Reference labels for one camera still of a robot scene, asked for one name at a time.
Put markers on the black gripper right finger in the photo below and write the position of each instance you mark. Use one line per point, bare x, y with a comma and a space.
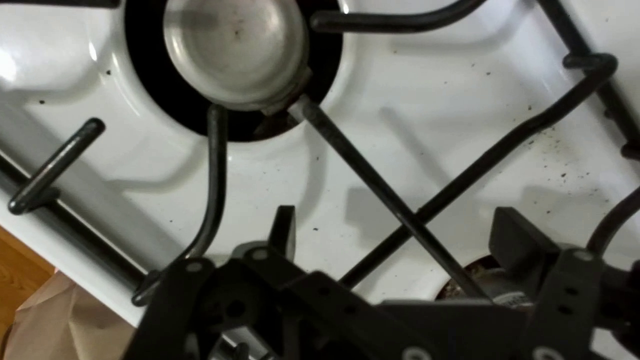
567, 300

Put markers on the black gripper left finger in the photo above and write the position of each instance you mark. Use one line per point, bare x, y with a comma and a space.
180, 300

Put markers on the black stove grate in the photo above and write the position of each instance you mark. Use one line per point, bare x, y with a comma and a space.
216, 172

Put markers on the white gas stove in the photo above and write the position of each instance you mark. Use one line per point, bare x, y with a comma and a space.
400, 133

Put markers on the round metal burner cap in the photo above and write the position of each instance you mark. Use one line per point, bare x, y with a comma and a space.
232, 47
467, 277

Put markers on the brown paper bag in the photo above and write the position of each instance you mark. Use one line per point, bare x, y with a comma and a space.
61, 327

